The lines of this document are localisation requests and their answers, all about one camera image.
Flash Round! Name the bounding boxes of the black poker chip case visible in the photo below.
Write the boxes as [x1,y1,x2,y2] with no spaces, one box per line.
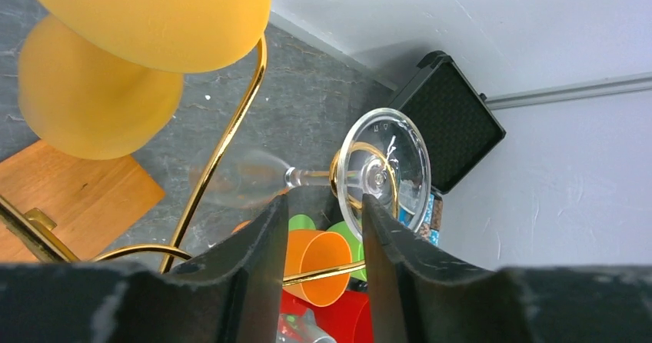
[387,50,507,248]

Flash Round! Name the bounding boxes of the yellow-orange plastic wine glass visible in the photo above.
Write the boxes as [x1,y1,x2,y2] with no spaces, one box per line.
[18,0,271,160]

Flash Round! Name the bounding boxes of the green plastic wine glass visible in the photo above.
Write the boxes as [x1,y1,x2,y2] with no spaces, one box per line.
[288,214,367,281]

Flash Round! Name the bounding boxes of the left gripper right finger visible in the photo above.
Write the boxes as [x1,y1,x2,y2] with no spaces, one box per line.
[362,195,651,342]

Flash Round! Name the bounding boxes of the wooden rack base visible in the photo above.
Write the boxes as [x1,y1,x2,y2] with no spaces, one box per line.
[1,140,165,260]

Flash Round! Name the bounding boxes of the red plastic wine glass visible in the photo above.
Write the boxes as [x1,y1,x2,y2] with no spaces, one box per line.
[281,291,374,343]

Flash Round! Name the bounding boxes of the clear wine glass back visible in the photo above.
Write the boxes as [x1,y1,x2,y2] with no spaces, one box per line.
[202,108,431,240]

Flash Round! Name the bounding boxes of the gold wire glass rack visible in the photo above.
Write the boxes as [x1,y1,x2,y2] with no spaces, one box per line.
[1,38,408,286]

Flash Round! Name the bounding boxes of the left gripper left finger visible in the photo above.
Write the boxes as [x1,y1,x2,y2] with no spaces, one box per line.
[1,195,288,342]

